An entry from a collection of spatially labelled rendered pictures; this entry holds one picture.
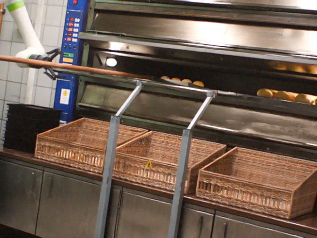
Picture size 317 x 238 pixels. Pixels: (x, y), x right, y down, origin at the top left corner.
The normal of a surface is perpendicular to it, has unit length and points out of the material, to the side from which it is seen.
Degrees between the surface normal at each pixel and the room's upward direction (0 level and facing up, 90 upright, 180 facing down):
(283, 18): 90
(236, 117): 70
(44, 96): 90
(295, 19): 90
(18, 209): 90
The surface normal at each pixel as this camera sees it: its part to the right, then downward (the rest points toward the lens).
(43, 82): -0.50, -0.02
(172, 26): -0.42, -0.36
